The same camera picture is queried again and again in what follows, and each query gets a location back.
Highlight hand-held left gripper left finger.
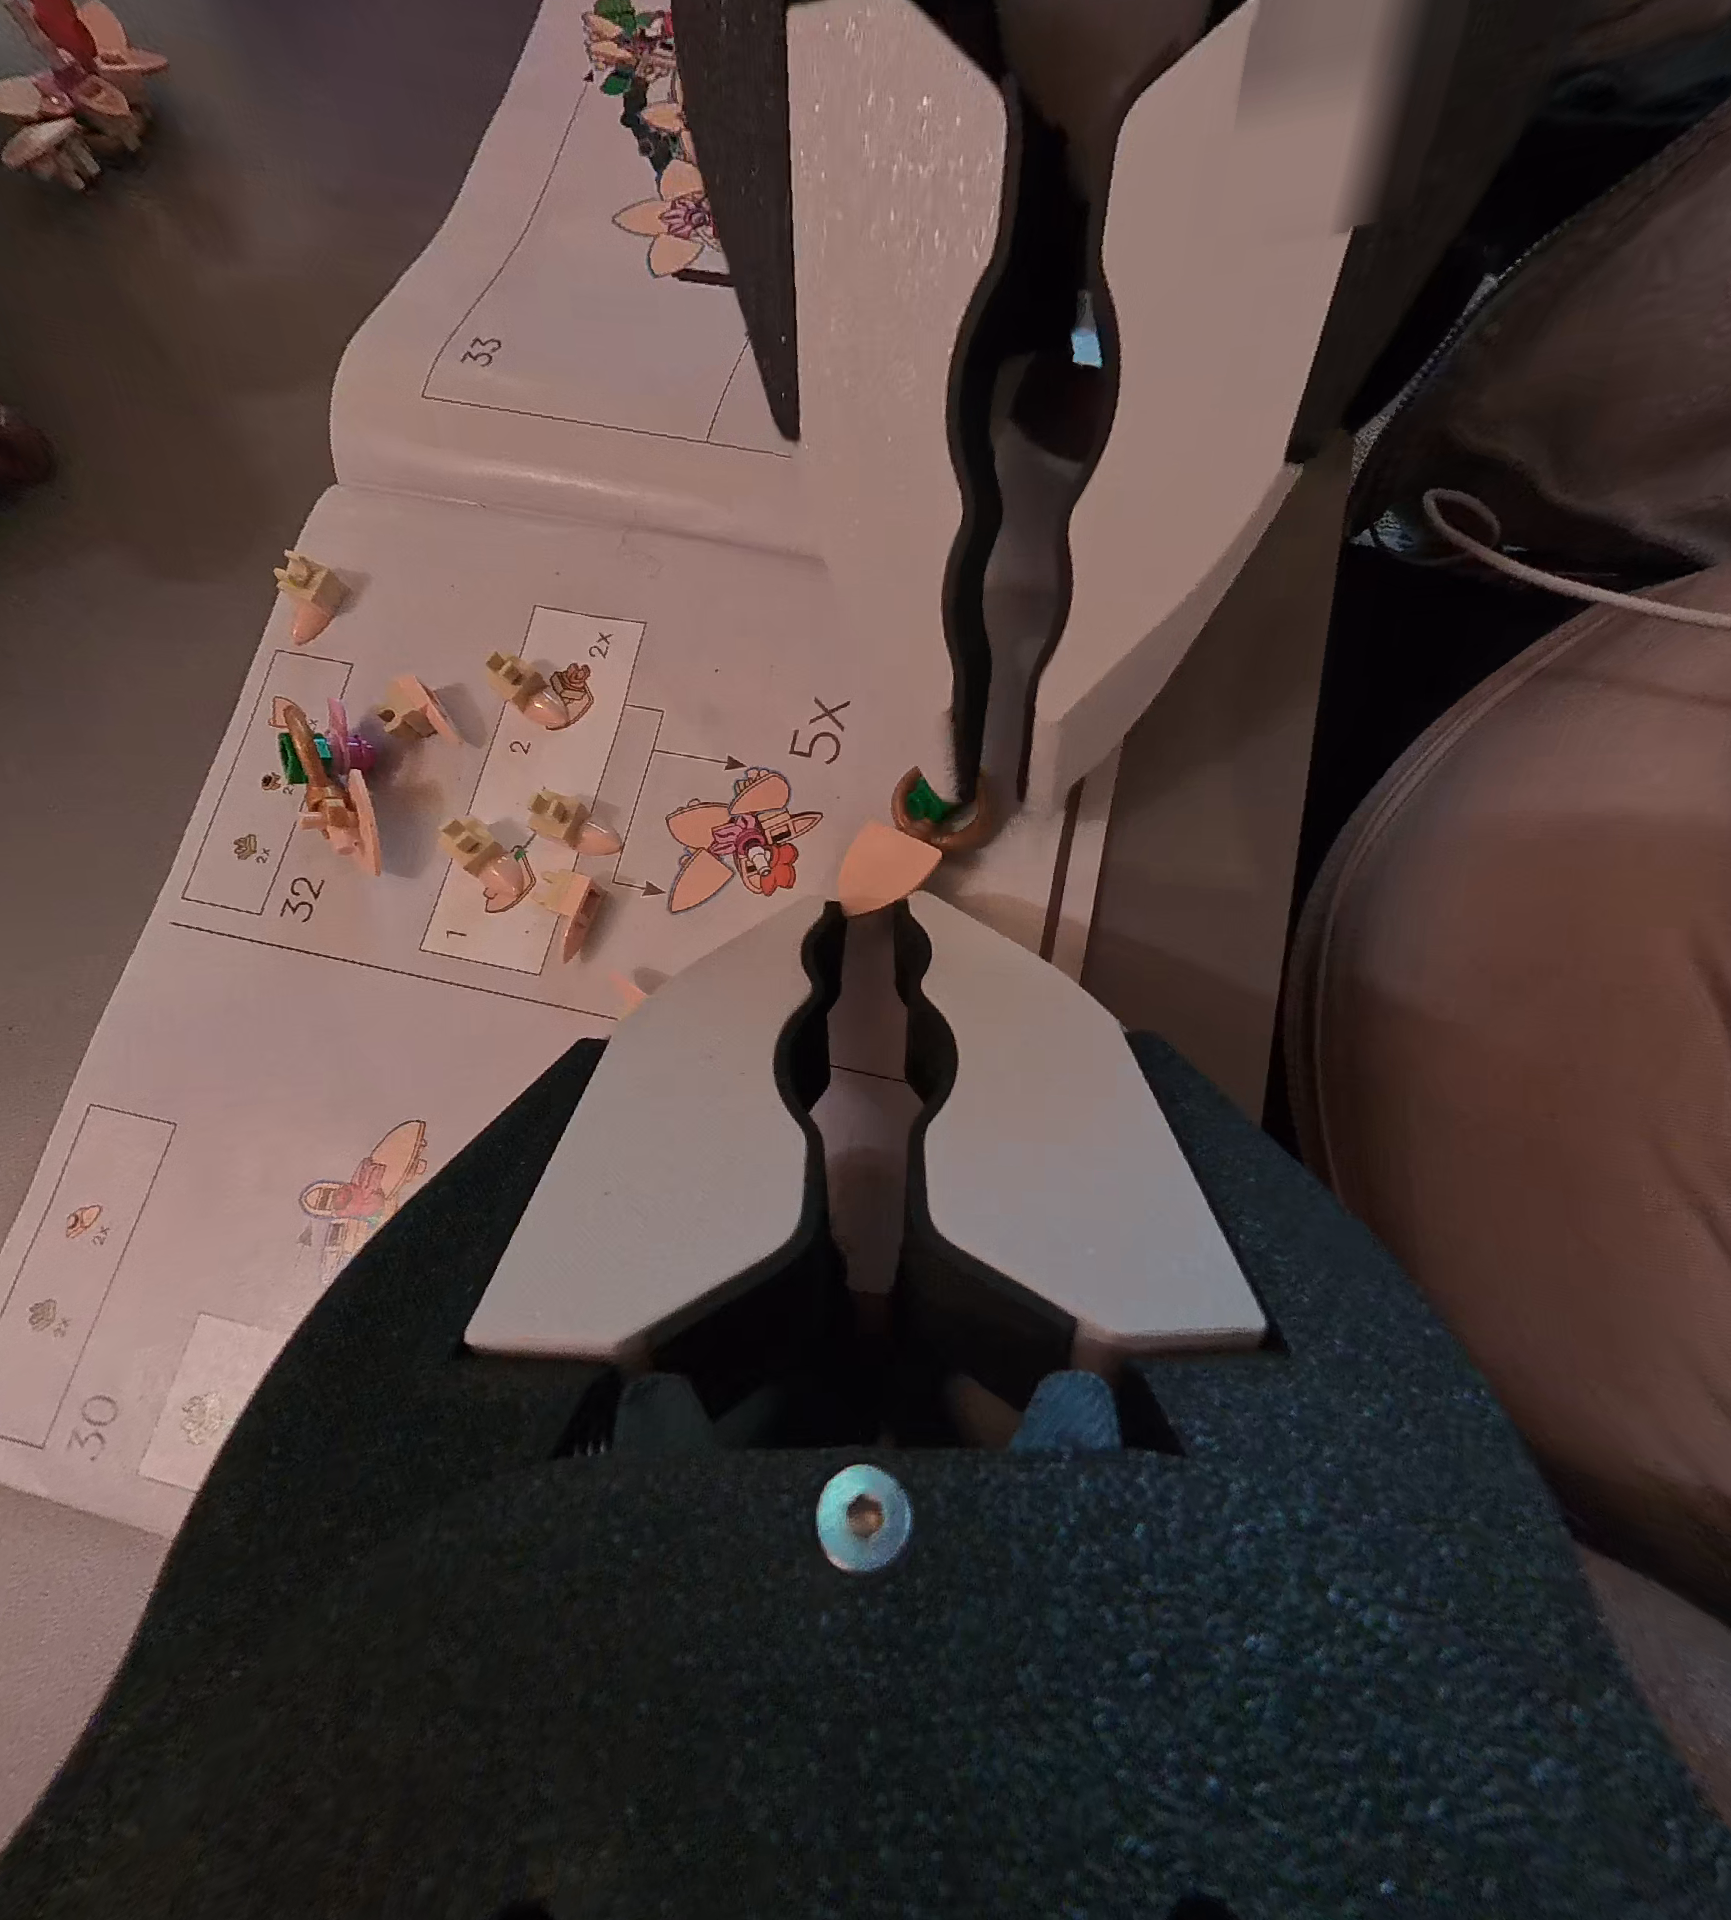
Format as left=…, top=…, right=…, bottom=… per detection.
left=464, top=904, right=847, bottom=1348

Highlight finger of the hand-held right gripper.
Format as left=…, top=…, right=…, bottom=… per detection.
left=1019, top=26, right=1341, bottom=792
left=793, top=0, right=1019, bottom=801

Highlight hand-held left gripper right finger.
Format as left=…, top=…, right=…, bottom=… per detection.
left=899, top=896, right=1271, bottom=1341

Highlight pink petal with gold ring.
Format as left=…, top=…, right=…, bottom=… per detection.
left=288, top=697, right=388, bottom=881
left=835, top=768, right=993, bottom=921

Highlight grey desk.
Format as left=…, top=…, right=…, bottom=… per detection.
left=0, top=0, right=1279, bottom=1920

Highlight instruction booklet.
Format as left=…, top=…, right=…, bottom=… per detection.
left=0, top=0, right=1129, bottom=1540

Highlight black pants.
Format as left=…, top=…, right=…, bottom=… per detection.
left=1261, top=503, right=1353, bottom=1134

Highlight person's beige jacket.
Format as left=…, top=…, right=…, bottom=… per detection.
left=1285, top=0, right=1731, bottom=1653

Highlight built pink brick flower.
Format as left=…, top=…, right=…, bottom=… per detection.
left=0, top=0, right=172, bottom=122
left=0, top=104, right=148, bottom=193

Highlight white drawstring cord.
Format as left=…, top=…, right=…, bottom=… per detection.
left=1381, top=486, right=1731, bottom=640

